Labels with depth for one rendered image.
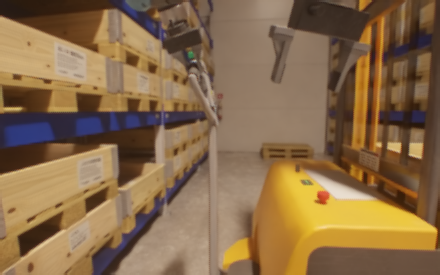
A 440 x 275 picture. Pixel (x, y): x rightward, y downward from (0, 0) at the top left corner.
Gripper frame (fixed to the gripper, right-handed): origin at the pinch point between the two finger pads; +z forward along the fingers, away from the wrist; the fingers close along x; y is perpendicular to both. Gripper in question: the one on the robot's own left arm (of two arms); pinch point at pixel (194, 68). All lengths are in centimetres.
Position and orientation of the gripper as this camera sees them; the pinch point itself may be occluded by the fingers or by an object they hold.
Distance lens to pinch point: 90.3
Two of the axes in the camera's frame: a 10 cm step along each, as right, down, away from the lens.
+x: -9.5, 2.6, 1.5
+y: -0.3, -5.7, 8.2
